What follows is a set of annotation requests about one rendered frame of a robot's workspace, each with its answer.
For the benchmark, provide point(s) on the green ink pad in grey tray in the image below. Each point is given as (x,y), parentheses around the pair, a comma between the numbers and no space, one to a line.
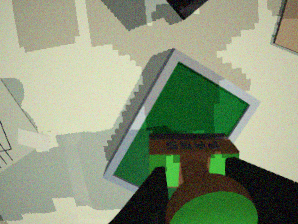
(185,97)

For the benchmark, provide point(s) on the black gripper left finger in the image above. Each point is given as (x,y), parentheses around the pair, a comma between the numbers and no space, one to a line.
(148,204)

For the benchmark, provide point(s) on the dark grey rectangular block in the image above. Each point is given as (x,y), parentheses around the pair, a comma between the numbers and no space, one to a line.
(186,7)

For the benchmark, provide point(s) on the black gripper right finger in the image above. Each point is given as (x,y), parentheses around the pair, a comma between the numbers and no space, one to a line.
(274,197)

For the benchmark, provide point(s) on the cream paper card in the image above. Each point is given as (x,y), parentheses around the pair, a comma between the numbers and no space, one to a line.
(18,135)

